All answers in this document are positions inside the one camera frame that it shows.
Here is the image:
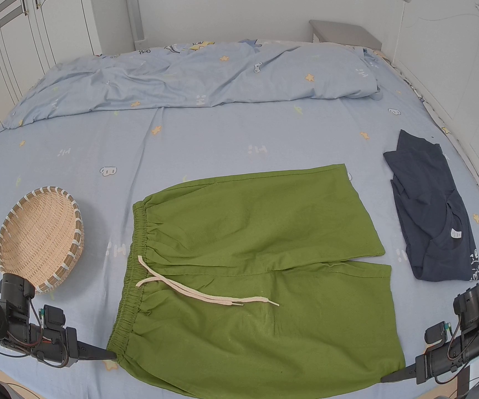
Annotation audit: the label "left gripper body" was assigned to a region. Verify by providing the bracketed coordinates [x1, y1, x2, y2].
[27, 326, 79, 368]

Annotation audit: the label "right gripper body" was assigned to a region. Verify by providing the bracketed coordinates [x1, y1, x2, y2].
[415, 339, 466, 385]

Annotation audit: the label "green shorts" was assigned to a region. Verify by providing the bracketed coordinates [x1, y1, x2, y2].
[106, 164, 406, 399]

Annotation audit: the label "round woven basket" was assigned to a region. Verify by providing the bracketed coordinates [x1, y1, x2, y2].
[0, 185, 85, 294]

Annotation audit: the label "dark blue T-shirt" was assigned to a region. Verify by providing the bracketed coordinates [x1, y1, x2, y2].
[383, 129, 479, 283]

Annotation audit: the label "pale blue quilt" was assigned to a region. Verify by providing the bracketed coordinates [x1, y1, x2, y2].
[0, 38, 383, 132]

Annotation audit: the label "white wardrobe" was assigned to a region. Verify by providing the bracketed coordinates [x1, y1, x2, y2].
[0, 0, 103, 138]

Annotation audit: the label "grey bedside table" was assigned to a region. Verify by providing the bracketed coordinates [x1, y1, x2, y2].
[309, 19, 383, 50]

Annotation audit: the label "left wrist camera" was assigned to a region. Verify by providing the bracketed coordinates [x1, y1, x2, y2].
[42, 305, 66, 329]

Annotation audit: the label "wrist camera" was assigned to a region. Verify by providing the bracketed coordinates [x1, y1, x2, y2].
[42, 305, 66, 329]
[426, 322, 448, 344]

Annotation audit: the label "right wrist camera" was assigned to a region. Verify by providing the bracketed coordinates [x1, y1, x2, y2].
[426, 322, 448, 344]

